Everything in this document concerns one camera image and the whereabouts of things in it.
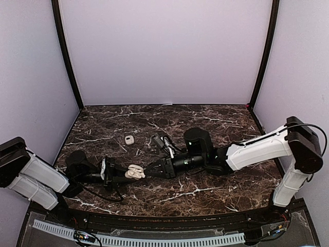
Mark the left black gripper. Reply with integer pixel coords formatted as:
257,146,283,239
77,164,137,193

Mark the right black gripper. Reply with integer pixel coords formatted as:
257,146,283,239
143,152,206,180

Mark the white charging case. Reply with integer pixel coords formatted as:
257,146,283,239
124,135,135,145
125,165,145,180

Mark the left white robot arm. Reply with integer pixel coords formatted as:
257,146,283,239
1,137,135,224

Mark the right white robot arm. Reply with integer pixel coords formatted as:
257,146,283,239
144,116,326,223

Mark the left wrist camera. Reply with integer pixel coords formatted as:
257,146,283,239
100,156,116,181

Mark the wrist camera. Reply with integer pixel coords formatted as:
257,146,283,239
151,134,176,158
100,156,116,181

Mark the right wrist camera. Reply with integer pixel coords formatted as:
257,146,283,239
151,134,176,158

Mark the black front rail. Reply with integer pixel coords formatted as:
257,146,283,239
60,208,269,231

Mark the white slotted cable duct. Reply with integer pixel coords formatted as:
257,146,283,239
32,220,245,246

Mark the left black frame post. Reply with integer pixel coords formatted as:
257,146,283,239
51,0,84,111

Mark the black frame post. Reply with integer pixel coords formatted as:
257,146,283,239
51,0,84,111
248,0,280,109

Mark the right black frame post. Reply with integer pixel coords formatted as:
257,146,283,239
248,0,280,109

